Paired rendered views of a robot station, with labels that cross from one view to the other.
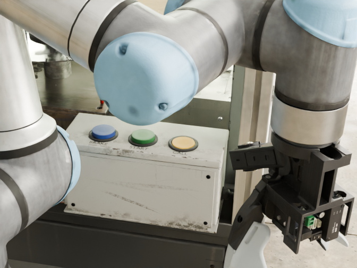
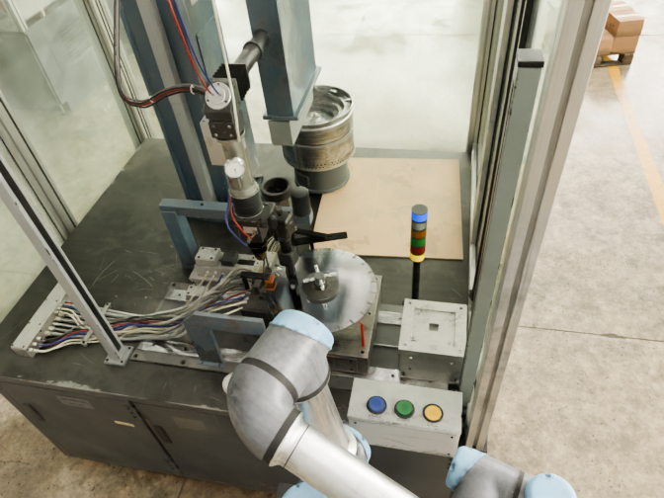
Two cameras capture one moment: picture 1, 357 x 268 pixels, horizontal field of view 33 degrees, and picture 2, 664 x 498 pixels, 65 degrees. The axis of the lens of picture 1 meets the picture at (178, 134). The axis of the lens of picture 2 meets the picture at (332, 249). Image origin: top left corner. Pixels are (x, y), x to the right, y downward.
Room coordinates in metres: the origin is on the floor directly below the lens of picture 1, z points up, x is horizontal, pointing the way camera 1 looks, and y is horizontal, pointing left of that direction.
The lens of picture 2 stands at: (0.25, 0.13, 2.11)
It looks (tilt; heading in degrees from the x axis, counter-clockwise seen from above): 45 degrees down; 6
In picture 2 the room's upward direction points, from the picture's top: 7 degrees counter-clockwise
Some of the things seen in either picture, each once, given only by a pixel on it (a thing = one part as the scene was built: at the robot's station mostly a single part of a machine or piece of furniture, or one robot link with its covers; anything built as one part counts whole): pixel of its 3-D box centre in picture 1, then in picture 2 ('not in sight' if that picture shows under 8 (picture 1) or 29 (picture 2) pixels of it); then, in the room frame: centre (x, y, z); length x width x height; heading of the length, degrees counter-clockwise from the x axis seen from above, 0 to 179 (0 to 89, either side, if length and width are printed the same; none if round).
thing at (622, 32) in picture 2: not in sight; (590, 36); (4.50, -1.74, 0.18); 0.60 x 0.40 x 0.36; 94
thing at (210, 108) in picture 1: (198, 111); (432, 342); (1.13, -0.04, 0.82); 0.18 x 0.18 x 0.15; 80
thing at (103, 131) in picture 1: (103, 134); (376, 405); (0.89, 0.13, 0.90); 0.04 x 0.04 x 0.02
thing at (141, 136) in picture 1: (143, 139); (404, 409); (0.88, 0.06, 0.90); 0.04 x 0.04 x 0.02
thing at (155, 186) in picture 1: (145, 171); (404, 418); (0.90, 0.06, 0.82); 0.28 x 0.11 x 0.15; 80
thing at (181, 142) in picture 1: (183, 147); (433, 414); (0.87, -0.01, 0.89); 0.04 x 0.04 x 0.02
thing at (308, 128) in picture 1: (310, 114); not in sight; (0.55, -0.14, 1.13); 0.08 x 0.08 x 0.05
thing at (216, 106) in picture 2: not in sight; (249, 109); (1.42, 0.42, 1.45); 0.35 x 0.07 x 0.28; 170
